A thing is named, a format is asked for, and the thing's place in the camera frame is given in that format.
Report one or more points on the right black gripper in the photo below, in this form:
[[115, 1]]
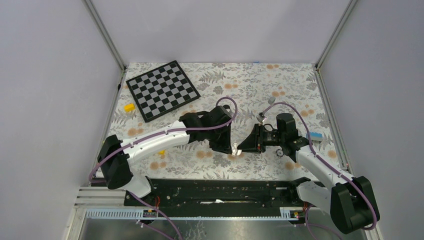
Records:
[[254, 142]]

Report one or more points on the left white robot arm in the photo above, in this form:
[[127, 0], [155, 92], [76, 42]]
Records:
[[116, 154]]

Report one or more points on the blue grey block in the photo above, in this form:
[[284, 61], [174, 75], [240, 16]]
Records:
[[314, 136]]

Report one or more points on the floral table mat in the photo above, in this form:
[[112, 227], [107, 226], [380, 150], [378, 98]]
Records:
[[249, 86]]

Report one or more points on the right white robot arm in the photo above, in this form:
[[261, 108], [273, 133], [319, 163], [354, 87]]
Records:
[[349, 200]]

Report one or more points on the white slotted cable duct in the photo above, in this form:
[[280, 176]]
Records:
[[262, 214]]

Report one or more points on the yellow block far left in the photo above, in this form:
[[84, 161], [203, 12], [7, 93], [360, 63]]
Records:
[[129, 107]]

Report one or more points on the black white checkerboard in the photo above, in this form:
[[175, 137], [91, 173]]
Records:
[[162, 90]]

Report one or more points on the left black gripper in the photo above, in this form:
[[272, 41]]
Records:
[[225, 146]]

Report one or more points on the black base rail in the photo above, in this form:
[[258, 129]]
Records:
[[191, 195]]

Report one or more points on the white earbud charging case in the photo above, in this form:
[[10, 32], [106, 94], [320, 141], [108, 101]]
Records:
[[234, 150]]

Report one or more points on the small grey block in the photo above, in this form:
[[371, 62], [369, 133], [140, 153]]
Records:
[[271, 100]]

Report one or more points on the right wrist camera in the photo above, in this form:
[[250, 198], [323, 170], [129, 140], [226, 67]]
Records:
[[261, 118]]

